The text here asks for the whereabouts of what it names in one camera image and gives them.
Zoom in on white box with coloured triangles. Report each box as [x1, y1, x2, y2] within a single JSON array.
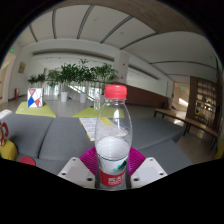
[[26, 87, 44, 109]]

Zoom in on framed yellow wall picture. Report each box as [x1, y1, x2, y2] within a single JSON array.
[[17, 61, 27, 74]]

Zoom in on wooden shelf unit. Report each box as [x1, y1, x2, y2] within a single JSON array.
[[186, 76, 223, 133]]

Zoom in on white and yellow booklet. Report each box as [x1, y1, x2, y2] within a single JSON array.
[[78, 116, 125, 142]]

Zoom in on small clear plastic bottle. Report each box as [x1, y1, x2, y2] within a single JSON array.
[[93, 94, 101, 111]]

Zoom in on red and white patterned mug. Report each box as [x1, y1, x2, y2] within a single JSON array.
[[0, 120, 10, 148]]

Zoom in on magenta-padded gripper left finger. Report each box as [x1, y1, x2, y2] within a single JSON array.
[[57, 146, 101, 189]]

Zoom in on group of potted green plants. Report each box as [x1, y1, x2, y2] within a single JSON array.
[[27, 59, 119, 104]]

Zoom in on long wooden bench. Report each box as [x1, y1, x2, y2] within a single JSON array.
[[153, 107, 219, 149]]

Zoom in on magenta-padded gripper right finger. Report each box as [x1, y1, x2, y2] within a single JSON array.
[[125, 146, 168, 189]]

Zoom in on clear red-capped water bottle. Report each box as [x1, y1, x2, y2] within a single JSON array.
[[94, 84, 134, 191]]

